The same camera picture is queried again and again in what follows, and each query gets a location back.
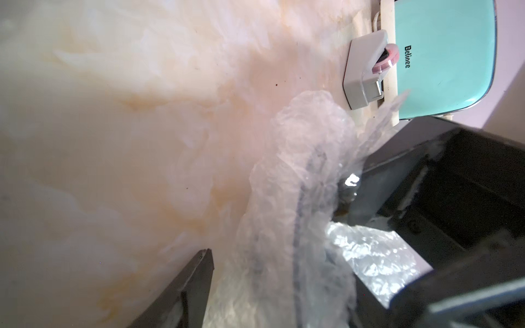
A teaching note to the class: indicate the pink tape roll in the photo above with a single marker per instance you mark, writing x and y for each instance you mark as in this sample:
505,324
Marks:
387,60

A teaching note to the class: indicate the grey tape dispenser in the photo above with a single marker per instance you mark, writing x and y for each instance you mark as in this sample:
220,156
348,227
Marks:
361,85

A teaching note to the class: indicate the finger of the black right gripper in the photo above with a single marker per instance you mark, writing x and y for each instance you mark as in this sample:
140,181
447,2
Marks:
443,187
480,287

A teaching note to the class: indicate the mint green toaster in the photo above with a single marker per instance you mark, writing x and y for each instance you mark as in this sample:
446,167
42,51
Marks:
447,53

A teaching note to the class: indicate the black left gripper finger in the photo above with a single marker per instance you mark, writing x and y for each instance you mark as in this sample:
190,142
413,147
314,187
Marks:
183,302

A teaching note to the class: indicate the bubble wrap sheet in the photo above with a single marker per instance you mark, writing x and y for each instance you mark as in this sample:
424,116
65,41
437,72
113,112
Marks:
255,288

